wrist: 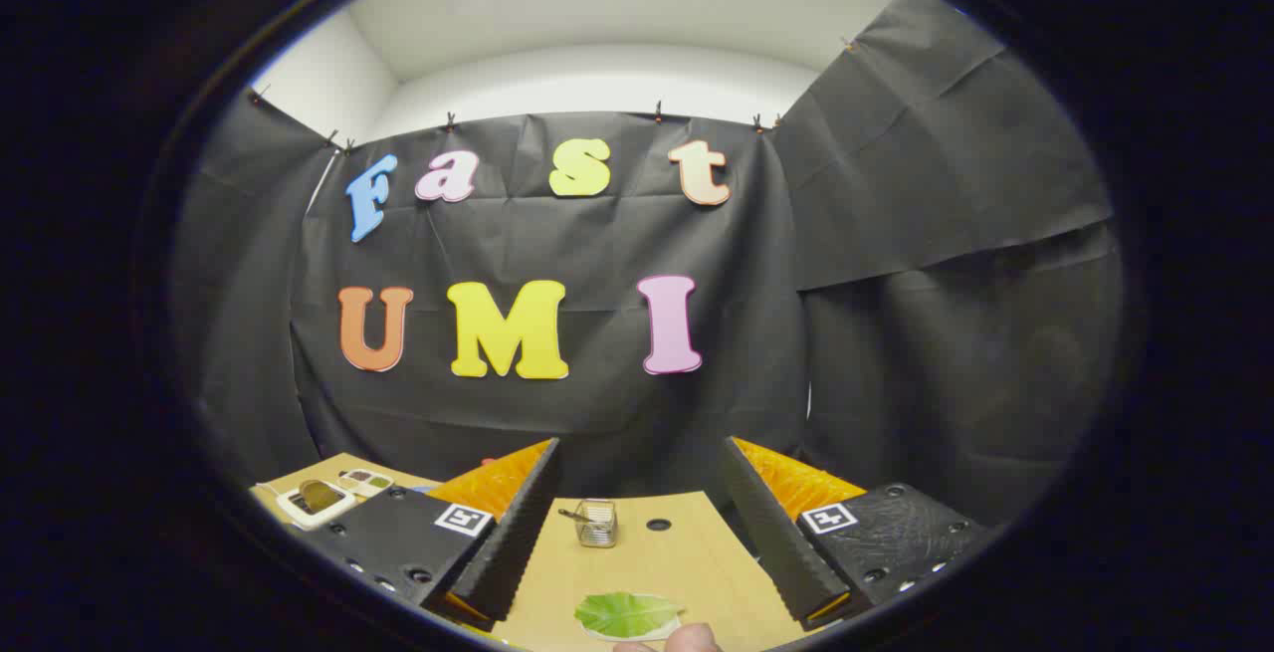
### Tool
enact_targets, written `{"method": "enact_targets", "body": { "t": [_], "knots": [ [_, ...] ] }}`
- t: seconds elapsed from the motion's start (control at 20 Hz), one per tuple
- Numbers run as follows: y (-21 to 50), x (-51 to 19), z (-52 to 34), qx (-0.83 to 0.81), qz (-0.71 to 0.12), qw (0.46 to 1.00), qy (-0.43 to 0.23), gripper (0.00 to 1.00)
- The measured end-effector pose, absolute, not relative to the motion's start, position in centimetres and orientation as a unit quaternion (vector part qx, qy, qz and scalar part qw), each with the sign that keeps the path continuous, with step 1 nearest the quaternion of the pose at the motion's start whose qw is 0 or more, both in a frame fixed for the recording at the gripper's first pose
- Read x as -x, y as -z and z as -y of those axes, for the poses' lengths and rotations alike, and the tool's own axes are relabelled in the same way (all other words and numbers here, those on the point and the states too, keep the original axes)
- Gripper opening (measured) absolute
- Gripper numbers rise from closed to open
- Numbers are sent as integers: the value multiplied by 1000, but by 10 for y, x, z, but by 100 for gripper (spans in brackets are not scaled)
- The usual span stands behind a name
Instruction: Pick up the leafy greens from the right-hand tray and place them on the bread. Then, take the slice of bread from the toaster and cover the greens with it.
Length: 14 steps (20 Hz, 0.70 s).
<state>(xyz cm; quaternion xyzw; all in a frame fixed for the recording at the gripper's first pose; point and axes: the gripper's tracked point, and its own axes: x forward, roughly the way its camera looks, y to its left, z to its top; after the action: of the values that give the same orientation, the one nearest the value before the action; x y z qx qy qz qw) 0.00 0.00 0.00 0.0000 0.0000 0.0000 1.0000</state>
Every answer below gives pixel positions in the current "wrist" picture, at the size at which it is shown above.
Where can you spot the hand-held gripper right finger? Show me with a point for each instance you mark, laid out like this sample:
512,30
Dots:
776,543

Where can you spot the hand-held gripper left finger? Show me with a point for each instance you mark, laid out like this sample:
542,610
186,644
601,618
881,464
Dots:
518,543

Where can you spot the green lettuce leaf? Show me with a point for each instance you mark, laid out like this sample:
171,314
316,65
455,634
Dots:
627,612

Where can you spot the round-topped brown bread slice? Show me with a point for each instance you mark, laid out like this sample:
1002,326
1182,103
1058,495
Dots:
317,495

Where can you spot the small white dish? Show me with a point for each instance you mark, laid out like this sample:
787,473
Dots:
607,636

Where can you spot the white divided seasoning tray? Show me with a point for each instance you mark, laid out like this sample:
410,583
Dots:
366,481

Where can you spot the white toaster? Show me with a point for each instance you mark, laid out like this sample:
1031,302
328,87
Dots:
336,513

